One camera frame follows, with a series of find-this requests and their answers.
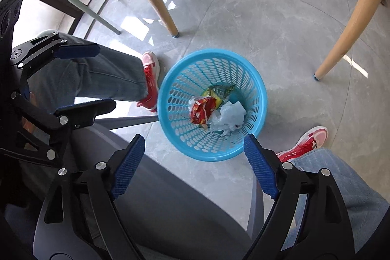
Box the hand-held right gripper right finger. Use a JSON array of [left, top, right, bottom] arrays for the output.
[[243, 134, 355, 260]]

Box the white plastic bag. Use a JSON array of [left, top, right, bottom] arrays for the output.
[[209, 101, 247, 134]]

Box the person's right leg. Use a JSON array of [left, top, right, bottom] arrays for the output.
[[286, 148, 390, 251]]

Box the person's red left shoe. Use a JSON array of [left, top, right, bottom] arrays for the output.
[[136, 51, 160, 113]]

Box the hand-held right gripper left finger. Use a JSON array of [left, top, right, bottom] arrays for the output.
[[32, 134, 147, 260]]

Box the person's left leg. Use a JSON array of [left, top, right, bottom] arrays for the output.
[[27, 30, 150, 114]]

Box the blue plastic basket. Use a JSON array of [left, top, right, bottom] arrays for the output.
[[157, 49, 269, 162]]

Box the person's red shoe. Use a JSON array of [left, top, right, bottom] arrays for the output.
[[276, 125, 330, 163], [136, 51, 160, 113]]

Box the yellow snack wrapper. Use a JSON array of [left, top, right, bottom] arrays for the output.
[[203, 84, 236, 104]]

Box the person's leg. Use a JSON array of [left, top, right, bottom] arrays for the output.
[[286, 148, 390, 251], [27, 30, 150, 114]]

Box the red snack wrapper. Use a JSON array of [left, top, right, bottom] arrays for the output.
[[189, 96, 223, 126]]

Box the grey seat chair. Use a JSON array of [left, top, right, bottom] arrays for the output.
[[70, 115, 264, 251]]

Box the person's red right shoe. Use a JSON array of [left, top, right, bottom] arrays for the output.
[[276, 125, 330, 163]]

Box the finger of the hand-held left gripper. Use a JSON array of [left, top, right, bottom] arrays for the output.
[[10, 31, 100, 78], [9, 92, 117, 166]]

